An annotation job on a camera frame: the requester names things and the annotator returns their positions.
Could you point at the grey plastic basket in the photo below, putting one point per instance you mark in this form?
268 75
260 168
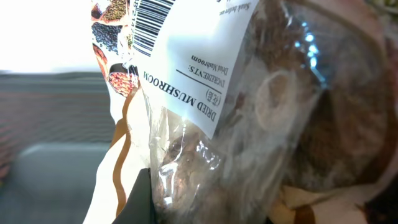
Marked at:
55 131

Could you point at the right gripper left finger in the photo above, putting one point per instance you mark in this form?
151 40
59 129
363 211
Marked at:
139 208

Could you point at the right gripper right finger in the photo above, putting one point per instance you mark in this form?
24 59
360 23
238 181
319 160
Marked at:
383 208

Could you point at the dried mushroom bag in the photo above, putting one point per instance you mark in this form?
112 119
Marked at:
248 111

